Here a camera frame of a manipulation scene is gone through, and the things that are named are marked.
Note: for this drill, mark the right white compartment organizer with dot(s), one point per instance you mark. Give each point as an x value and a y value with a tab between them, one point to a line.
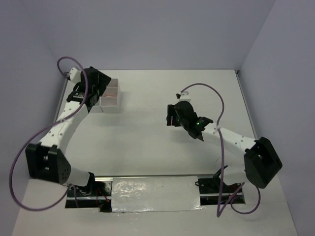
111	98

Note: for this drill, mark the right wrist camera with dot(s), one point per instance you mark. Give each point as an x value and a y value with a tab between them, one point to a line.
183	96

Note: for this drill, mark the silver foil covered panel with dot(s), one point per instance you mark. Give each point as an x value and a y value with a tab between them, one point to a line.
155	194

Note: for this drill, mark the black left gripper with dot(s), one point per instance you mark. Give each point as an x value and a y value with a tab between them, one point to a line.
103	81

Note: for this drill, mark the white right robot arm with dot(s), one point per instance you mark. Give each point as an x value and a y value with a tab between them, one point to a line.
256	159

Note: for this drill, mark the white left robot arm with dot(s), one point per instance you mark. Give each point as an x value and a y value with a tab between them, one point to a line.
46	160

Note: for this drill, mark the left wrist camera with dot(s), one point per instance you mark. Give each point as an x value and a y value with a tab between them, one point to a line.
74	75

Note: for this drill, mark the white compartment organizer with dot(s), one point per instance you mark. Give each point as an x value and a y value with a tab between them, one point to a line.
111	98
96	109

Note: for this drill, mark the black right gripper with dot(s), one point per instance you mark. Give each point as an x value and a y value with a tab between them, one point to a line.
171	111

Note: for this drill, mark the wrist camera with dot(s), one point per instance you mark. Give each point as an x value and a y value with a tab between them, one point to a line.
183	96
74	75

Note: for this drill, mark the left white compartment organizer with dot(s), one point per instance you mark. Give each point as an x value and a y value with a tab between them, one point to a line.
96	109

